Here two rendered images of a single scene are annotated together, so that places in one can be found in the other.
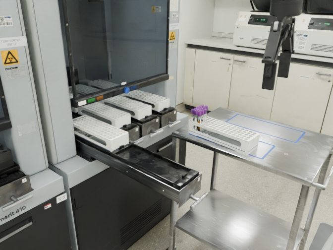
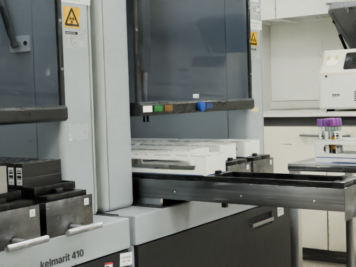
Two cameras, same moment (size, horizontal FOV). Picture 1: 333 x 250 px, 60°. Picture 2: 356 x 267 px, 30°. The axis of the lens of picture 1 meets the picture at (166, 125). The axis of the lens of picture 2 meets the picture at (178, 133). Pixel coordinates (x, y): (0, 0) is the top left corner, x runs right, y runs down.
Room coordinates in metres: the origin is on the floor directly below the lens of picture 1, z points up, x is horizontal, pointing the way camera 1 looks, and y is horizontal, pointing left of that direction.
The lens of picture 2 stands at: (-0.58, 0.38, 1.00)
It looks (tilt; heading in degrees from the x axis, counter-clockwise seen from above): 3 degrees down; 356
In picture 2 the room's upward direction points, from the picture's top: 2 degrees counter-clockwise
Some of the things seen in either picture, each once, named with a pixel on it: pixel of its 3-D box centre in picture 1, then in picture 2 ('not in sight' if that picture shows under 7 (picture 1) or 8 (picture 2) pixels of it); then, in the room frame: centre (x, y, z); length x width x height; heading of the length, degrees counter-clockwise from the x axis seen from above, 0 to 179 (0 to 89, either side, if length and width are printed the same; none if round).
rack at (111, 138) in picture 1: (97, 133); (167, 164); (1.13, 0.30, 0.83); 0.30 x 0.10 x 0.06; 52
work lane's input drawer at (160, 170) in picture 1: (126, 157); (228, 189); (1.02, 0.16, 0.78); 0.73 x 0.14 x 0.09; 52
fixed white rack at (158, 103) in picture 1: (144, 100); (212, 149); (1.57, 0.13, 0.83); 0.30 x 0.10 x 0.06; 52
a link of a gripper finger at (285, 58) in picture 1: (284, 65); not in sight; (0.83, -0.34, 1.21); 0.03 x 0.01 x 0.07; 55
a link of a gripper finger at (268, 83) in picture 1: (269, 76); not in sight; (0.72, -0.26, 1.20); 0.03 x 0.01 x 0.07; 55
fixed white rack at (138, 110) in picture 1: (125, 107); (186, 153); (1.45, 0.22, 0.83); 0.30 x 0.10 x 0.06; 52
